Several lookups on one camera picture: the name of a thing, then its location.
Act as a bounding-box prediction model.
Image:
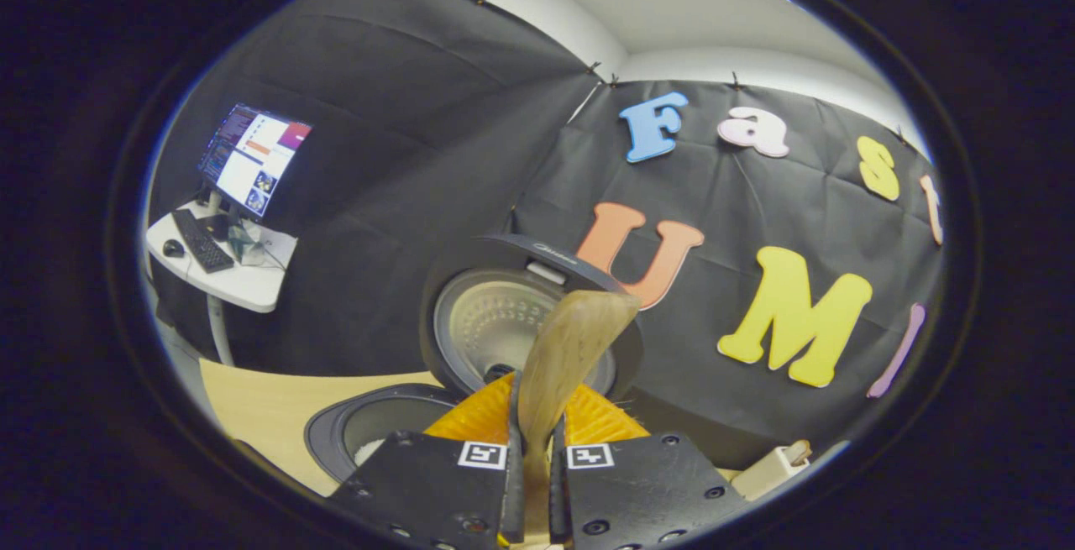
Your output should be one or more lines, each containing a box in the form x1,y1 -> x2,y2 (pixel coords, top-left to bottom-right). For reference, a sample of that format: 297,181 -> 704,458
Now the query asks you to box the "wooden spoon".
517,290 -> 643,550

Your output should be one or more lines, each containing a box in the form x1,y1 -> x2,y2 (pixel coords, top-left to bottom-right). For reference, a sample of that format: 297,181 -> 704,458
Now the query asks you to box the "clear plastic bag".
225,221 -> 270,267

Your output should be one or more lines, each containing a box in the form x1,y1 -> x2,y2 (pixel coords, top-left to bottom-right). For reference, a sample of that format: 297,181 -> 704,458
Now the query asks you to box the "white side table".
144,197 -> 300,368

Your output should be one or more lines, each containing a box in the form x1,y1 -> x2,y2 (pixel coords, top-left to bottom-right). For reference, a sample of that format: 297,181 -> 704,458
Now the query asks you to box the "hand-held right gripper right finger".
548,382 -> 750,550

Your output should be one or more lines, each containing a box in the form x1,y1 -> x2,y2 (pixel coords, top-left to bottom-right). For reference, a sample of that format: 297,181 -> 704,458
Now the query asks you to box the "computer monitor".
198,103 -> 313,220

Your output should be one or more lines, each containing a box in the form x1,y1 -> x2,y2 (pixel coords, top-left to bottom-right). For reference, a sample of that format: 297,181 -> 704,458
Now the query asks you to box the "black keyboard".
171,208 -> 235,274

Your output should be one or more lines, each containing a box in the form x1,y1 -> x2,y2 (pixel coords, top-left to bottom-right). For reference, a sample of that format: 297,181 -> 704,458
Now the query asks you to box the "black rice cooker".
304,233 -> 646,485

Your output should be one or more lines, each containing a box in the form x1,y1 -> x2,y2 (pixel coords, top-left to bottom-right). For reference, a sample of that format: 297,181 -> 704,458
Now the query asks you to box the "white toaster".
732,441 -> 814,500

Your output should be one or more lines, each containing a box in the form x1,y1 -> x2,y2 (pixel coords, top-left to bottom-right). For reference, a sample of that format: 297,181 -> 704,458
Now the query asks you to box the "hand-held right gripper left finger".
326,369 -> 527,550

